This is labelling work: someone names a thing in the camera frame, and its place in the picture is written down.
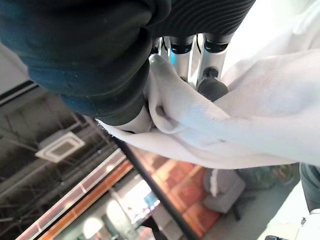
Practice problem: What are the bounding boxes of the white cloth garment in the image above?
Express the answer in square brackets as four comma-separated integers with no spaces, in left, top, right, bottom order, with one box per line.
[95,0,320,170]

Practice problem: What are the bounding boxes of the grey office chair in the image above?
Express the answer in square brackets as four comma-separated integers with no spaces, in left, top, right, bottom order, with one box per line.
[201,168,247,221]

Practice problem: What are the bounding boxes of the orange and white beam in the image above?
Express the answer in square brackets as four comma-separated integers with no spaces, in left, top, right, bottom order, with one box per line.
[15,147,135,240]

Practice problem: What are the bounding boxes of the black vertical pole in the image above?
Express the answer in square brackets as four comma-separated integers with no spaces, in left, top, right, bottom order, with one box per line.
[113,138,201,240]

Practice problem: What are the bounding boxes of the ceiling air conditioner unit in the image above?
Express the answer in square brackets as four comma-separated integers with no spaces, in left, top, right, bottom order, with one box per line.
[34,131,86,164]

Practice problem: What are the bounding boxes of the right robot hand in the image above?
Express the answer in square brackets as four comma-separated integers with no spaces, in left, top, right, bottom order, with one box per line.
[0,0,257,134]

